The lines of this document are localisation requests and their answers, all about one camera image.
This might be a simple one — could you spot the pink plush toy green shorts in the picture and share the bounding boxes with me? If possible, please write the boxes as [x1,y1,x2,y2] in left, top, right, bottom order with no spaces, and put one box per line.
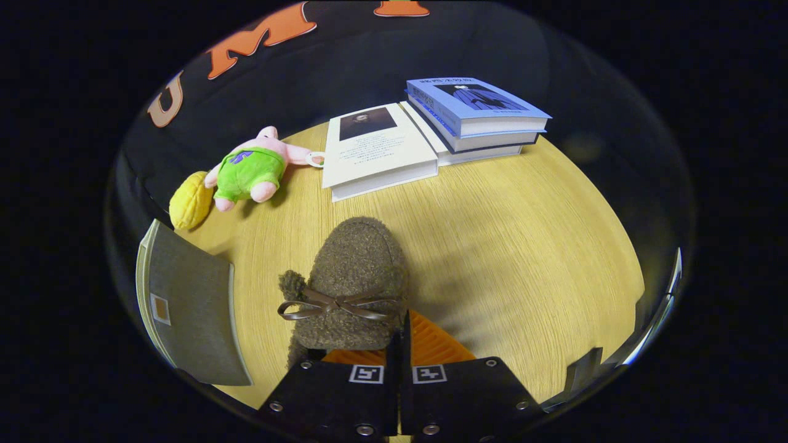
[204,126,326,212]

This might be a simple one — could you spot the blue book with figure cover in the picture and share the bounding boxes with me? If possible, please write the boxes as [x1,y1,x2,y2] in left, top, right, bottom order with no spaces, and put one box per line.
[404,76,552,138]

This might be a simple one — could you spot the brown fuzzy slipper shoe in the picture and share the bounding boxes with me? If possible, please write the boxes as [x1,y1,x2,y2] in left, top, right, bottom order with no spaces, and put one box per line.
[276,215,411,371]

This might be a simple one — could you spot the grey fabric storage box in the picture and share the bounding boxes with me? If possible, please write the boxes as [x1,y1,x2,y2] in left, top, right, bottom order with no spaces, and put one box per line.
[135,218,254,388]

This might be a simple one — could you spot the dark grey block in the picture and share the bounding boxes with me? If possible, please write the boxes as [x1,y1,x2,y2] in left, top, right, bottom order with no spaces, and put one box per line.
[563,346,605,396]

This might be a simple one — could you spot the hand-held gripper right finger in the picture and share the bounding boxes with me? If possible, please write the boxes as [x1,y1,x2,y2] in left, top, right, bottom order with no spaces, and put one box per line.
[400,309,546,443]

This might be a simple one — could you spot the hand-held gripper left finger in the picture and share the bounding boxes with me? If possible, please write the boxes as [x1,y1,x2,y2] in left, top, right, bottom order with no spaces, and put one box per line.
[258,332,400,443]

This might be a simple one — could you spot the dark blue edged book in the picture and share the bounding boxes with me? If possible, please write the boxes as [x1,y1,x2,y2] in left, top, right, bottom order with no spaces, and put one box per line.
[406,92,547,154]

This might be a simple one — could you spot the yellow knitted ball toy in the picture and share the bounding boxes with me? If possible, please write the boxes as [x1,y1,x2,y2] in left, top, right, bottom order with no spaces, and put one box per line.
[169,171,215,232]

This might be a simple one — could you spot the white book with portrait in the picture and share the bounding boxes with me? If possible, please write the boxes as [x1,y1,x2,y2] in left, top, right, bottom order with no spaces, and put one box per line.
[321,105,440,203]

